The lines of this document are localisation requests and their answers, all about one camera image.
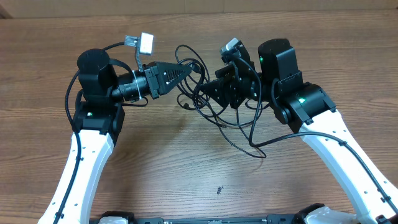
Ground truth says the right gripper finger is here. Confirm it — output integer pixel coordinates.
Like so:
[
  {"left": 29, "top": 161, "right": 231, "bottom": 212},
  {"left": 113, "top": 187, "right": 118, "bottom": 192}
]
[
  {"left": 200, "top": 78, "right": 235, "bottom": 108},
  {"left": 215, "top": 63, "right": 236, "bottom": 80}
]

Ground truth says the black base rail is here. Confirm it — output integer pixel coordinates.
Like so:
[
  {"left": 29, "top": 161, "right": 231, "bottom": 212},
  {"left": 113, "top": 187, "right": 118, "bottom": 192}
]
[{"left": 90, "top": 203, "right": 358, "bottom": 224}]

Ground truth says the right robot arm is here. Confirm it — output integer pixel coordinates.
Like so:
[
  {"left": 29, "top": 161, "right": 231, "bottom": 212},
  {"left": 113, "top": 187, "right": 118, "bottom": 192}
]
[{"left": 200, "top": 39, "right": 397, "bottom": 223}]

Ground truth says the thin black cable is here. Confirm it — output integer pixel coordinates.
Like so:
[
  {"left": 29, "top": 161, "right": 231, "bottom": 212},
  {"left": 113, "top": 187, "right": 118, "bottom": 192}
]
[{"left": 175, "top": 44, "right": 267, "bottom": 159}]

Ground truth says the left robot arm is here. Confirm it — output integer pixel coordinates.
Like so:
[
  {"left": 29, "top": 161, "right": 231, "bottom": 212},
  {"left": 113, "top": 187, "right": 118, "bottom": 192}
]
[{"left": 39, "top": 49, "right": 192, "bottom": 223}]

